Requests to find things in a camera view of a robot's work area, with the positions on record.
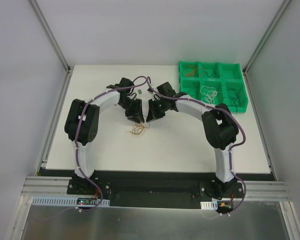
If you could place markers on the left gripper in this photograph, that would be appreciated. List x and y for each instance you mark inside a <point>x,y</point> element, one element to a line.
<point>133,107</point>

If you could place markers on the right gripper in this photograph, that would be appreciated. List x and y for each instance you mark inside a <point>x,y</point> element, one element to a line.
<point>156,107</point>

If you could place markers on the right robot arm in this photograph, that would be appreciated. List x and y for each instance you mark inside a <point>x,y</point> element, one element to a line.
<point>219,128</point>

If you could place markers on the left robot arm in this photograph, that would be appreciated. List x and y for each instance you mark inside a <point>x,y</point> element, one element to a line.
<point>82,122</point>

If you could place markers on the green compartment bin tray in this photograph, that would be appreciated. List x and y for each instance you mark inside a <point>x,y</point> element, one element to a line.
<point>214,83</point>

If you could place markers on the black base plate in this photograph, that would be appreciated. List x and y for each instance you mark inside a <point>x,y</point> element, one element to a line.
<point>154,189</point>

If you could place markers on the right white cable duct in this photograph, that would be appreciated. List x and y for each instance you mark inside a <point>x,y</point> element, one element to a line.
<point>209,205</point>

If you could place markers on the white cable duct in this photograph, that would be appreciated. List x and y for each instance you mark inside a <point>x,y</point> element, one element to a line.
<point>209,205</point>
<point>61,201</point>

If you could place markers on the left white cable duct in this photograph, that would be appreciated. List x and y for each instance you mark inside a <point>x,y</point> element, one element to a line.
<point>61,201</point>

